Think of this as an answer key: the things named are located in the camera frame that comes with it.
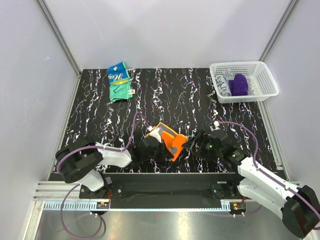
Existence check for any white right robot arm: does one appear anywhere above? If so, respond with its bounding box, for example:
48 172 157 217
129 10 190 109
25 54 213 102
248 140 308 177
182 129 320 239

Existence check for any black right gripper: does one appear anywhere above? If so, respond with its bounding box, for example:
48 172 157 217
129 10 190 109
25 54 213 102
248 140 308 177
181 129 223 162

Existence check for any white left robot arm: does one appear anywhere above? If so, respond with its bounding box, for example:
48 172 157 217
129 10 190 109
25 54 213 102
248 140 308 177
55 136 174 198

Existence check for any teal and blue towel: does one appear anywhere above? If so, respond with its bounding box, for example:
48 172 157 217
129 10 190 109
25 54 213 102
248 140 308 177
107 61 135 102

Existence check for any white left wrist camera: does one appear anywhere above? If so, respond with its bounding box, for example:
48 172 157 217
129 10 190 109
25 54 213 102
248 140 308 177
146 127 162 143

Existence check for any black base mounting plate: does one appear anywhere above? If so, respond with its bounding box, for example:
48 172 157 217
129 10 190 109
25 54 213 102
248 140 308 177
78 172 257 201

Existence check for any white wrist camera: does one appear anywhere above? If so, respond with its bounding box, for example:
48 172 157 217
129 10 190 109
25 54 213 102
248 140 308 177
146 127 162 143
209 121 227 140

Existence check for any purple rolled towel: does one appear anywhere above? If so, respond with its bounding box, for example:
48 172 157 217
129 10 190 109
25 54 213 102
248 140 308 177
228 73 249 96

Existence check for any orange and grey towel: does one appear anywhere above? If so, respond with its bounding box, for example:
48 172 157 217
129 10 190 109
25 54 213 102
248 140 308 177
152 122 188 162

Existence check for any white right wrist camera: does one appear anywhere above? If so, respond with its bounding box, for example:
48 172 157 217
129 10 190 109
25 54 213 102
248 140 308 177
209 121 227 140

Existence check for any white blue rolled towel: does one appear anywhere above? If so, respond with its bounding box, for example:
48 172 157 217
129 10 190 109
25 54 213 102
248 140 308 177
215 75 232 97

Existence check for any aluminium frame rail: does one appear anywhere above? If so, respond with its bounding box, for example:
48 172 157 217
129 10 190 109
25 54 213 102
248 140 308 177
32 181 86 201

